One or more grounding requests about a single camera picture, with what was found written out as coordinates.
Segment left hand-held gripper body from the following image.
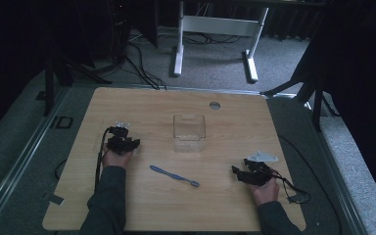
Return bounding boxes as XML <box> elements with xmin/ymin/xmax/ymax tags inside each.
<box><xmin>106</xmin><ymin>120</ymin><xmax>134</xmax><ymax>157</ymax></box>

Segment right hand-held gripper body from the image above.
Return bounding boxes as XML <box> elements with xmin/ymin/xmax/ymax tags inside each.
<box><xmin>243</xmin><ymin>150</ymin><xmax>280</xmax><ymax>188</ymax></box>

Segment blue toothbrush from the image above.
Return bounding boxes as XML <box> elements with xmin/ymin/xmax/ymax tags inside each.
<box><xmin>149</xmin><ymin>164</ymin><xmax>201</xmax><ymax>189</ymax></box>

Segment clear plastic container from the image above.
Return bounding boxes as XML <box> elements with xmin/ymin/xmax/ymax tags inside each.
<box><xmin>171</xmin><ymin>113</ymin><xmax>208</xmax><ymax>154</ymax></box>

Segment person's left hand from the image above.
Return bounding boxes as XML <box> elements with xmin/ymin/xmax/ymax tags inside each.
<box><xmin>101</xmin><ymin>147</ymin><xmax>135</xmax><ymax>170</ymax></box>

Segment person's right hand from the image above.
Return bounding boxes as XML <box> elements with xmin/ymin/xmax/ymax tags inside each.
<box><xmin>249</xmin><ymin>177</ymin><xmax>280</xmax><ymax>208</ymax></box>

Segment grey tape piece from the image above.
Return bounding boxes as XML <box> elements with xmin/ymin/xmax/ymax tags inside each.
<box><xmin>46</xmin><ymin>193</ymin><xmax>66</xmax><ymax>207</ymax></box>

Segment black metal stand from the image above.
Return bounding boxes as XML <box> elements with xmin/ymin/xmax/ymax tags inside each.
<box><xmin>259</xmin><ymin>63</ymin><xmax>341</xmax><ymax>133</ymax></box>
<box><xmin>42</xmin><ymin>48</ymin><xmax>113</xmax><ymax>118</ymax></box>

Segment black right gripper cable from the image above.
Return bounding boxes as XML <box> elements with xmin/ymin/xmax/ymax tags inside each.
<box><xmin>269</xmin><ymin>168</ymin><xmax>312</xmax><ymax>206</ymax></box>

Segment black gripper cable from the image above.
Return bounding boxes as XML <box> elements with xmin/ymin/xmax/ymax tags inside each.
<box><xmin>93</xmin><ymin>127</ymin><xmax>113</xmax><ymax>192</ymax></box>
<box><xmin>269</xmin><ymin>168</ymin><xmax>312</xmax><ymax>206</ymax></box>

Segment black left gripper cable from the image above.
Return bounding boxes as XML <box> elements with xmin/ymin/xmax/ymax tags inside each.
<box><xmin>93</xmin><ymin>127</ymin><xmax>113</xmax><ymax>192</ymax></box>

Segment thin black floor cable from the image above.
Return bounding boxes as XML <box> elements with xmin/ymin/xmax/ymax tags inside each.
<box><xmin>277</xmin><ymin>134</ymin><xmax>344</xmax><ymax>235</ymax></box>

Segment looped black floor cable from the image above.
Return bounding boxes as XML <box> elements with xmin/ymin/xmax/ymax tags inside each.
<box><xmin>54</xmin><ymin>158</ymin><xmax>69</xmax><ymax>181</ymax></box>

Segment black floor cable bundle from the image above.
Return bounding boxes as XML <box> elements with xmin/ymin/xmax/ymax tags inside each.
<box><xmin>123</xmin><ymin>40</ymin><xmax>168</xmax><ymax>91</ymax></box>

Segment cables under white desk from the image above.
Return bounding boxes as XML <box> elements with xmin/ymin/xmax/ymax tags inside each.
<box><xmin>181</xmin><ymin>30</ymin><xmax>245</xmax><ymax>46</ymax></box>

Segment white desk frame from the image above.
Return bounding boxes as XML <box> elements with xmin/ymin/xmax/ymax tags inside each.
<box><xmin>171</xmin><ymin>0</ymin><xmax>270</xmax><ymax>83</ymax></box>

